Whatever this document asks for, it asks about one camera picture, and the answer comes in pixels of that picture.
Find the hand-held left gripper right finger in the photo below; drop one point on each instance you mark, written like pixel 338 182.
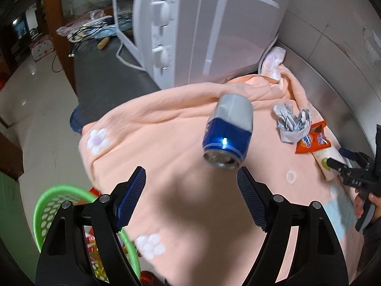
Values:
pixel 253 199

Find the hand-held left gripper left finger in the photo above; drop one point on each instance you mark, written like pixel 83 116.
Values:
pixel 131 198

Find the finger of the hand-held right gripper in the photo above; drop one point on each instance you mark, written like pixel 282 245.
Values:
pixel 346 152
pixel 335 163

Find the white paper cup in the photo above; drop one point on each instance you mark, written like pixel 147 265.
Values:
pixel 323 155

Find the green plastic basket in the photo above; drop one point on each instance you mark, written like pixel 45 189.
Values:
pixel 59 190

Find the blue and silver can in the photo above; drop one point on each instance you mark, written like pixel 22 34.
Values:
pixel 229 131

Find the person's right forearm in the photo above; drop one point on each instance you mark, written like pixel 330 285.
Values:
pixel 373 244

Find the person's right hand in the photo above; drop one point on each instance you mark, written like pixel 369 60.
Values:
pixel 358 207

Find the orange snack wrapper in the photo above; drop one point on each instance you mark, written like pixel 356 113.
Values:
pixel 311 141

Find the crumpled foil wrapper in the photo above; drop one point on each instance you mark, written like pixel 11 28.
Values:
pixel 291 122

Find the yellow plastic wrapper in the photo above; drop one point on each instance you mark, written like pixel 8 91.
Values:
pixel 95 262

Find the pink printed blanket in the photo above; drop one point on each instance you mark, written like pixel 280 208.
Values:
pixel 178 125

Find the blue round container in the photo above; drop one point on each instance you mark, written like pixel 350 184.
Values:
pixel 76 119

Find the white cloth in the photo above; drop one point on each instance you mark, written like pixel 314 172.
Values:
pixel 273 61

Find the white microwave oven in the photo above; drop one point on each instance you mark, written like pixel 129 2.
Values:
pixel 232 35

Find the polka dot box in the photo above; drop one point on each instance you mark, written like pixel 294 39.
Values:
pixel 41 47

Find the clear plastic bag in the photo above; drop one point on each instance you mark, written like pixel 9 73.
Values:
pixel 89 16

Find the wooden door frame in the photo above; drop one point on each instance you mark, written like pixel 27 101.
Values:
pixel 53 6

